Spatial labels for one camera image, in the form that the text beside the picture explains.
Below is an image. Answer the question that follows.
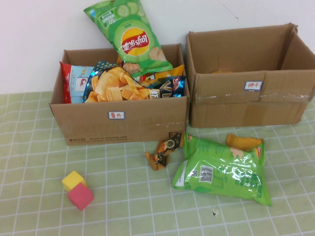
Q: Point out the green cucumber Lay's chip bag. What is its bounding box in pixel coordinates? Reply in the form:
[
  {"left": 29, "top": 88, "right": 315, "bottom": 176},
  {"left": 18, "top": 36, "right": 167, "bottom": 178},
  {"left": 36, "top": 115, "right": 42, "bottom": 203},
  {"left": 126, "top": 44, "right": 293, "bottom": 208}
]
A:
[{"left": 83, "top": 0, "right": 174, "bottom": 75}]

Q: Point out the light green Lay's chip bag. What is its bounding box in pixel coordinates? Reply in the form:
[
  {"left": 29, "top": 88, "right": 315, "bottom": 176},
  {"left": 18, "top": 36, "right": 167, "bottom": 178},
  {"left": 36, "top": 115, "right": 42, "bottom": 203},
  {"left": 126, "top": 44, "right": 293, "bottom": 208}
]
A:
[{"left": 172, "top": 132, "right": 273, "bottom": 207}]

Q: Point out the brown and black snack packet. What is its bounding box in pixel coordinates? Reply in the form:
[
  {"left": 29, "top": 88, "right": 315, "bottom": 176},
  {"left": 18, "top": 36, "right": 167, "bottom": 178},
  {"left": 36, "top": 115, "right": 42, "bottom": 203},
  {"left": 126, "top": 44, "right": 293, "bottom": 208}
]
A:
[
  {"left": 157, "top": 131, "right": 186, "bottom": 158},
  {"left": 144, "top": 150, "right": 171, "bottom": 171}
]

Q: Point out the black and blue snack bag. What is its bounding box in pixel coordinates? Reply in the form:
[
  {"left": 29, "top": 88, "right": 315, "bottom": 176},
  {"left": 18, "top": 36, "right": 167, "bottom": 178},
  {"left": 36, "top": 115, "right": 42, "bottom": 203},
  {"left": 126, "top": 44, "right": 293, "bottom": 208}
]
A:
[{"left": 147, "top": 75, "right": 188, "bottom": 99}]

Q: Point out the white handwritten label sticker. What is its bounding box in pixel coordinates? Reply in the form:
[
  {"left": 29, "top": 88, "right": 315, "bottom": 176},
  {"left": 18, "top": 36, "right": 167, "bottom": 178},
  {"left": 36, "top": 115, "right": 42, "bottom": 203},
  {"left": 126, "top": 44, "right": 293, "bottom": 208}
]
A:
[
  {"left": 108, "top": 111, "right": 126, "bottom": 120},
  {"left": 244, "top": 81, "right": 264, "bottom": 91}
]

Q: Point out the yellow chip bag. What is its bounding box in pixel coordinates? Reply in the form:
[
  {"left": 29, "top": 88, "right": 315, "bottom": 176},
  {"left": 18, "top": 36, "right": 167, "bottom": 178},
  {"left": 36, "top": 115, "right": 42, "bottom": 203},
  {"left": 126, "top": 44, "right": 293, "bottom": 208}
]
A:
[{"left": 139, "top": 64, "right": 186, "bottom": 87}]

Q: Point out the blue bag with ridged chips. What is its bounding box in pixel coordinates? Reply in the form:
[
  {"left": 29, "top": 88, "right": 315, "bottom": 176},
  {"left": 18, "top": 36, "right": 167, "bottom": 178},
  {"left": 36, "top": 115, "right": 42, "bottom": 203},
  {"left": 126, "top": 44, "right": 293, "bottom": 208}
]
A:
[{"left": 82, "top": 60, "right": 151, "bottom": 104}]

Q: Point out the cardboard box printed F2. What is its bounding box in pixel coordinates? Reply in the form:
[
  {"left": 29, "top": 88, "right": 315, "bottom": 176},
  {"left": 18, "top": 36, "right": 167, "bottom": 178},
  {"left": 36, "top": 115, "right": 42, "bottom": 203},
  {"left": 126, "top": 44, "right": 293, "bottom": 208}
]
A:
[{"left": 49, "top": 43, "right": 191, "bottom": 147}]

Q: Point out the cardboard box with tape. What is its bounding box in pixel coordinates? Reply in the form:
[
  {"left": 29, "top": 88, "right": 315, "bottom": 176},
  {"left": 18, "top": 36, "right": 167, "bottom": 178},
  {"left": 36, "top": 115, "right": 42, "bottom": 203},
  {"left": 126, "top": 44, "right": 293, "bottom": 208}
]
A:
[{"left": 185, "top": 22, "right": 315, "bottom": 129}]

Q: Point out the green checked tablecloth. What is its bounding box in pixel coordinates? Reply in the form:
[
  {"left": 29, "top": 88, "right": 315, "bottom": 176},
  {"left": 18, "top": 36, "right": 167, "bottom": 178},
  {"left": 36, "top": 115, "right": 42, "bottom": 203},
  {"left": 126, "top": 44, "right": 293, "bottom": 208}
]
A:
[{"left": 0, "top": 90, "right": 315, "bottom": 236}]

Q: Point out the red and white shrimp bag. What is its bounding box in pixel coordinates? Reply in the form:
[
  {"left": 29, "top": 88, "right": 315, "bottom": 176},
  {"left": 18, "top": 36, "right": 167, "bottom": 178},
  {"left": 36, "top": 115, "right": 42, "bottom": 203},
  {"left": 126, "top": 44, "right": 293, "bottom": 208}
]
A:
[{"left": 59, "top": 61, "right": 95, "bottom": 104}]

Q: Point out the yellow foam cube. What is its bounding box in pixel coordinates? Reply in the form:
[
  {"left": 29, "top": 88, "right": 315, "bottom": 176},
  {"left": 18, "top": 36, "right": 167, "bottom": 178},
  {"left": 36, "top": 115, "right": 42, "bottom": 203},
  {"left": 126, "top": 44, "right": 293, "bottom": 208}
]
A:
[{"left": 61, "top": 171, "right": 87, "bottom": 192}]

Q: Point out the pink foam cube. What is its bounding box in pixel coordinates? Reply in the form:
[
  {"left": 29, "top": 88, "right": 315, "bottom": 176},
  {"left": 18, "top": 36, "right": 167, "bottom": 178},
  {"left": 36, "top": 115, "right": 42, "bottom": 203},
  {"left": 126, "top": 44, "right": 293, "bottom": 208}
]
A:
[{"left": 67, "top": 182, "right": 95, "bottom": 211}]

